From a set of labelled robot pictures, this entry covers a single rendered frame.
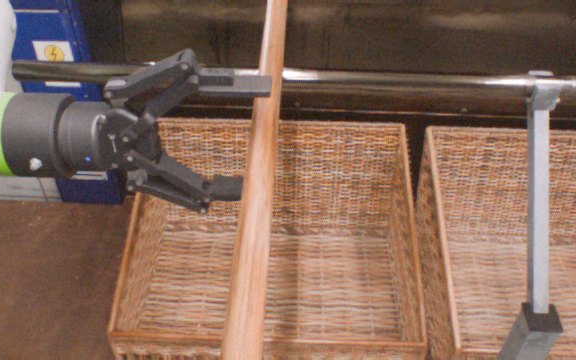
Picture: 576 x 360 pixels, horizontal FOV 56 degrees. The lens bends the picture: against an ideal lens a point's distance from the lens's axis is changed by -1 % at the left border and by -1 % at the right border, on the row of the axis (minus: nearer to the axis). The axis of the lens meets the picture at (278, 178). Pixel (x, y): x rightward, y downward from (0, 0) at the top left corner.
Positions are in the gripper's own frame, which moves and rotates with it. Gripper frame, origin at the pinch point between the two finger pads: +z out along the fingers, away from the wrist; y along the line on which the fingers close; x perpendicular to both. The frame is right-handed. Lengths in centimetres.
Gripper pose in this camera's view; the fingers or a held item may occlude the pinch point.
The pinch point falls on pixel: (261, 141)
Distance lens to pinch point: 58.8
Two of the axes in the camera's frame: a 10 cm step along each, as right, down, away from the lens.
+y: 0.0, 7.5, 6.6
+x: -0.4, 6.6, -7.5
